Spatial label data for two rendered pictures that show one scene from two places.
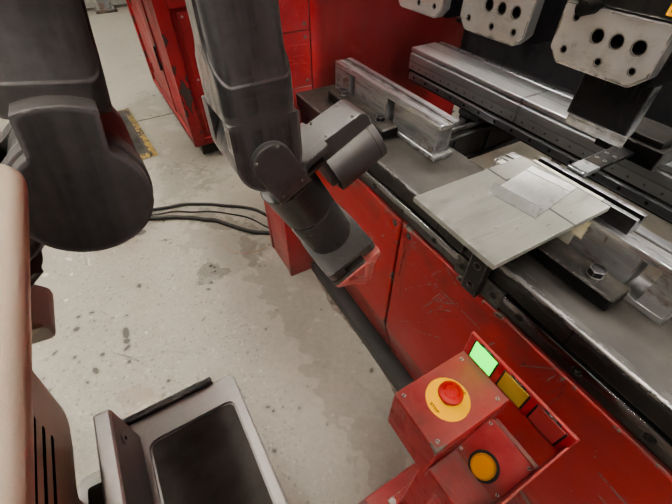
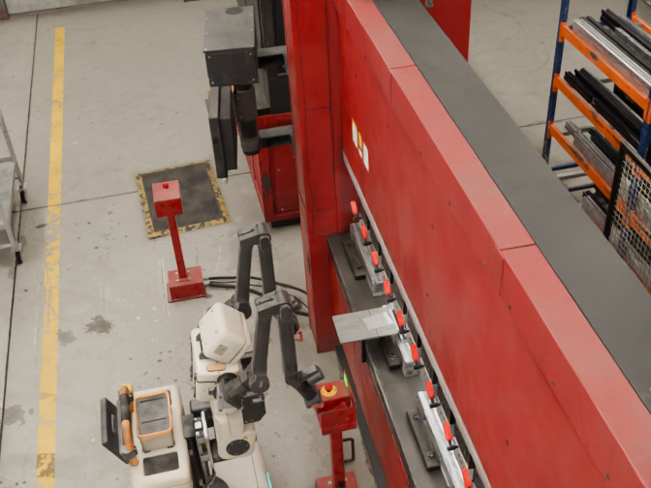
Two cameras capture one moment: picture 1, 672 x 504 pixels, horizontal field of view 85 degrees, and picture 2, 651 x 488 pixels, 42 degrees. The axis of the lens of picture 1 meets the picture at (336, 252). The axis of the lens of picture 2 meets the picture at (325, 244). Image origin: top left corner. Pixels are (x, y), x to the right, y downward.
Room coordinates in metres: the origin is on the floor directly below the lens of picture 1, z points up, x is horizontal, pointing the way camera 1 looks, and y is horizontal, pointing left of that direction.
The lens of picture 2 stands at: (-2.22, -1.10, 3.67)
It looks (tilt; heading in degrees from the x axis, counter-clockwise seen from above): 38 degrees down; 20
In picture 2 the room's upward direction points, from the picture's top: 4 degrees counter-clockwise
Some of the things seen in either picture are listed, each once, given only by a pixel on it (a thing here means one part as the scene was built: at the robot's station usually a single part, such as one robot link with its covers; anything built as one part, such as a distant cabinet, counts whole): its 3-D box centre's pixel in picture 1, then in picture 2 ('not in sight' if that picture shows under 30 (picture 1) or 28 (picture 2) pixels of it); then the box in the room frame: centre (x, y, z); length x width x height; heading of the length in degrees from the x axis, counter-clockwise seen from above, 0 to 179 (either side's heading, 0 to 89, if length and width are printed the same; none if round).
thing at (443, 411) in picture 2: not in sight; (453, 407); (-0.12, -0.80, 1.26); 0.15 x 0.09 x 0.17; 30
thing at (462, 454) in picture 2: not in sight; (472, 449); (-0.29, -0.90, 1.26); 0.15 x 0.09 x 0.17; 30
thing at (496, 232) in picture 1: (509, 203); (364, 324); (0.49, -0.29, 1.00); 0.26 x 0.18 x 0.01; 120
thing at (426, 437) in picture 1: (468, 428); (333, 402); (0.21, -0.21, 0.75); 0.20 x 0.16 x 0.18; 30
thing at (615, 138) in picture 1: (606, 106); not in sight; (0.56, -0.42, 1.13); 0.10 x 0.02 x 0.10; 30
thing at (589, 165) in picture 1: (621, 148); not in sight; (0.64, -0.55, 1.01); 0.26 x 0.12 x 0.05; 120
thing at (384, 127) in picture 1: (360, 111); (354, 259); (1.05, -0.07, 0.89); 0.30 x 0.05 x 0.03; 30
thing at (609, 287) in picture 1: (541, 244); (386, 344); (0.50, -0.39, 0.89); 0.30 x 0.05 x 0.03; 30
